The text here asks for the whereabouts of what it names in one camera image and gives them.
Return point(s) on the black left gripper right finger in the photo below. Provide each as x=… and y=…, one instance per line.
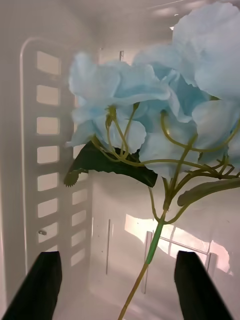
x=197, y=290

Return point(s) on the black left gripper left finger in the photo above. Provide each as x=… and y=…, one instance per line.
x=40, y=287

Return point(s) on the pale blue artificial flower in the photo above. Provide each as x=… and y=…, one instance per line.
x=120, y=82

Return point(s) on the shallow white slotted box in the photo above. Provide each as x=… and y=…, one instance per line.
x=112, y=200

